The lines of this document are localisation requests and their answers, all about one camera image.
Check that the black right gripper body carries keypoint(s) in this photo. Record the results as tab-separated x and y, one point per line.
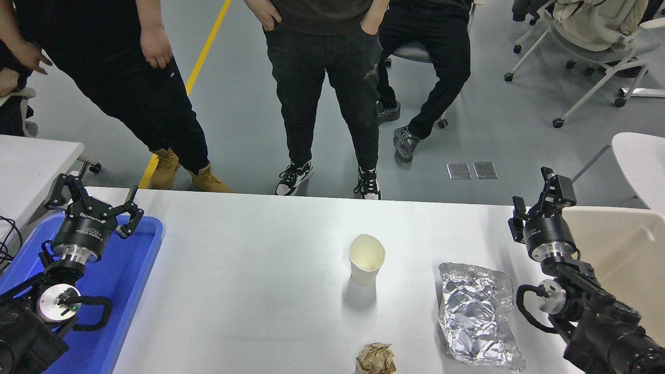
550	231

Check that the white rectangular side table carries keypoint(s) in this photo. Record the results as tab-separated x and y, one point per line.
26	171

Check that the blue plastic tray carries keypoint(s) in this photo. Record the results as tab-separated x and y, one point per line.
119	291

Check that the silver floor outlet plate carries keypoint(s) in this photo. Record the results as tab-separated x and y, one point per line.
459	171
485	170

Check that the person's right hand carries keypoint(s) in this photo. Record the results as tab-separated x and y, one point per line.
267	18
36	57

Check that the person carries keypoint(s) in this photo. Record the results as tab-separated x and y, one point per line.
104	62
10	117
322	78
441	62

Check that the large pale bin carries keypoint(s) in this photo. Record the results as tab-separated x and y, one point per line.
623	259

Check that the person's hand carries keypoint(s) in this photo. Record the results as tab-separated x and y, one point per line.
8	82

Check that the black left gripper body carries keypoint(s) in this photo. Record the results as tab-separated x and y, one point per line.
83	228

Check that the grey seat office chair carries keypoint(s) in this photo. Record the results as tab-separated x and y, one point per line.
413	52

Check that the cream padded coat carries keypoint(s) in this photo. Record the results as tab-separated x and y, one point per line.
592	26

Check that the person's left forearm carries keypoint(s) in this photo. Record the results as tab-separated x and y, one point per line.
379	8
148	15

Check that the white chair leg with caster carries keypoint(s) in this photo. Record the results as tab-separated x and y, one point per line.
95	167

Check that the tan paper ball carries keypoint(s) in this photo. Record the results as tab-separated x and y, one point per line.
375	359

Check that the white paper cup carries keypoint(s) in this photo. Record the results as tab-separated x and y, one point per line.
363	272

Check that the white frame office chair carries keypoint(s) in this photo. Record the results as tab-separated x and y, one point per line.
647	93

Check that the chair with pale armrest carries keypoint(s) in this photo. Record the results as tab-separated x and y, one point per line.
28	93

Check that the person's right forearm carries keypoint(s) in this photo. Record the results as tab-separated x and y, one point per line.
13	23
257	5

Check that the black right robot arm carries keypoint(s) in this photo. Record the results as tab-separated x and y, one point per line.
602	322

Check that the silver foil tray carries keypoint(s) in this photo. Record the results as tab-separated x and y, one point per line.
473	311

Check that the person's left hand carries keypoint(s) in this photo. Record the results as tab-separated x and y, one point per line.
156	49
372	23

